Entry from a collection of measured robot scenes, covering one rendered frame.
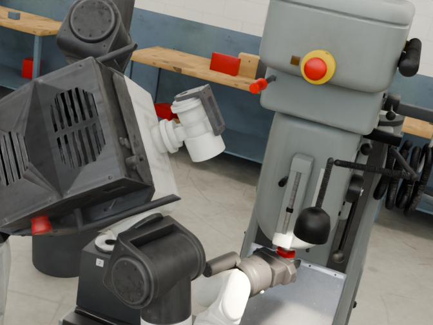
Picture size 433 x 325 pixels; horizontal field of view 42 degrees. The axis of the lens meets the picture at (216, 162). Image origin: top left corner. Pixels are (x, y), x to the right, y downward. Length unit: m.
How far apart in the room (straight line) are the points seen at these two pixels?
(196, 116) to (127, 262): 0.28
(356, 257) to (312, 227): 0.70
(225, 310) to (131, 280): 0.31
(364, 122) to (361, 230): 0.67
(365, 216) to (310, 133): 0.59
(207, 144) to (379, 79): 0.33
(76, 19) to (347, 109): 0.54
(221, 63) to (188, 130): 4.21
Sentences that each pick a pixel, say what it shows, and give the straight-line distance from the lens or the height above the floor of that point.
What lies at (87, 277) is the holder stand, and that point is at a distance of 1.65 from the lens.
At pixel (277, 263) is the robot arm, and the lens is 1.35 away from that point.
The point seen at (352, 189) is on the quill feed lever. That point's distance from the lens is 1.34.
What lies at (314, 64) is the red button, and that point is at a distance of 0.99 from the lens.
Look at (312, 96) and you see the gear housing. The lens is 1.15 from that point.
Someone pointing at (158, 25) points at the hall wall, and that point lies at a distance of 6.04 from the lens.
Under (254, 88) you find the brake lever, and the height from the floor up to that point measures 1.70.
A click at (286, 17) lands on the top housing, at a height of 1.83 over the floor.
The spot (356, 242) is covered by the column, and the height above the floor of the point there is 1.17.
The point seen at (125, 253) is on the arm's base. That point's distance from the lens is 0.92.
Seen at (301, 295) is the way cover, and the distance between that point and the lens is 1.83.
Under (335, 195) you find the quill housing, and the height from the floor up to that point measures 1.47.
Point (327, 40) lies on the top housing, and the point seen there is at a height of 1.81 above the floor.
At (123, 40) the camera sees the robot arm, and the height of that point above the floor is 1.73.
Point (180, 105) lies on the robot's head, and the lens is 0.98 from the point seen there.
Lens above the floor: 1.92
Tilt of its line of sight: 21 degrees down
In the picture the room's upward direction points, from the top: 11 degrees clockwise
